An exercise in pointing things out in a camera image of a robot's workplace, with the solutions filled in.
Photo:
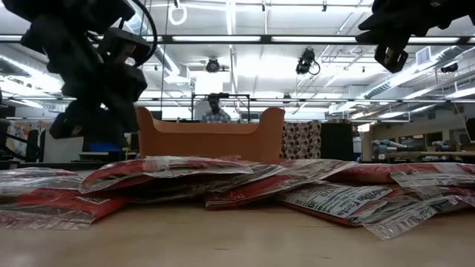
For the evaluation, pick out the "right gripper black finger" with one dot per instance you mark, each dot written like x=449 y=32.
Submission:
x=375 y=38
x=376 y=24

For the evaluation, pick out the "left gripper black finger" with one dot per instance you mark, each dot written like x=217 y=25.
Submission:
x=95 y=135
x=117 y=135

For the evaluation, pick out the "red popcorn bag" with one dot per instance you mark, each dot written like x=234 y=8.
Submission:
x=33 y=172
x=445 y=193
x=74 y=207
x=259 y=171
x=252 y=193
x=118 y=174
x=334 y=200
x=371 y=173

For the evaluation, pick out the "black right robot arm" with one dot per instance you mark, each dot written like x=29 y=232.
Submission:
x=456 y=11

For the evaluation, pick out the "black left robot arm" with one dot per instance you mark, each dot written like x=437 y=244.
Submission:
x=48 y=41

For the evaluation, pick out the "blue box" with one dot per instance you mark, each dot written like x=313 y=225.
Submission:
x=105 y=147

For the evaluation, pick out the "white cloth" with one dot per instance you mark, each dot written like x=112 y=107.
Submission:
x=63 y=150

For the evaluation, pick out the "white air vent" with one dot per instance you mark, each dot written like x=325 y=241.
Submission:
x=423 y=55

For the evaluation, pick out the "black chair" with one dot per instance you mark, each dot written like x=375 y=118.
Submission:
x=32 y=146

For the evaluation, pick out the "floral patterned cloth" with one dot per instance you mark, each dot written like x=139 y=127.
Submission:
x=22 y=130

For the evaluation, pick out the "orange plastic basket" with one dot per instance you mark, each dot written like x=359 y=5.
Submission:
x=208 y=144

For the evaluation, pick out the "person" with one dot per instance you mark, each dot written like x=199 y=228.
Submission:
x=216 y=115

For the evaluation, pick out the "wooden workbench with shelves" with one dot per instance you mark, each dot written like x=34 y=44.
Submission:
x=367 y=144

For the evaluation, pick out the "black overhead light bar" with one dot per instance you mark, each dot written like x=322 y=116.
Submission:
x=265 y=38

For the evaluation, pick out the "black cabinet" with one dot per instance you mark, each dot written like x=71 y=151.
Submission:
x=337 y=142

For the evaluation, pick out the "brown circle-patterned cloth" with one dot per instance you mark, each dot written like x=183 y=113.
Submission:
x=300 y=142

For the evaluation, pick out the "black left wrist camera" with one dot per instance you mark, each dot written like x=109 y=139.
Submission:
x=118 y=44

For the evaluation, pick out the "black ceiling-mounted camera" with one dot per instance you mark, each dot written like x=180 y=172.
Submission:
x=306 y=61

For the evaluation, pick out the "thin black ceiling rail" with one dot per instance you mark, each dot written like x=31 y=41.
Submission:
x=334 y=100

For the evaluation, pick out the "round black ceiling camera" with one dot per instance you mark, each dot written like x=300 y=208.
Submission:
x=212 y=66

